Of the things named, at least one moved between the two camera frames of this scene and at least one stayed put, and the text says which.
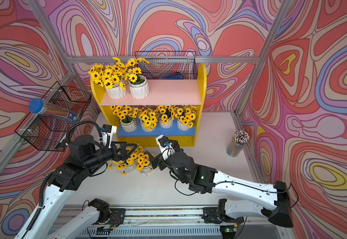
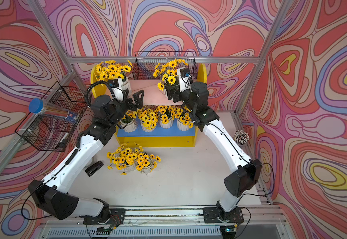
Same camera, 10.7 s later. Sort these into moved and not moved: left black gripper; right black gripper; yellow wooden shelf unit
Moved: right black gripper; left black gripper
Not moved: yellow wooden shelf unit
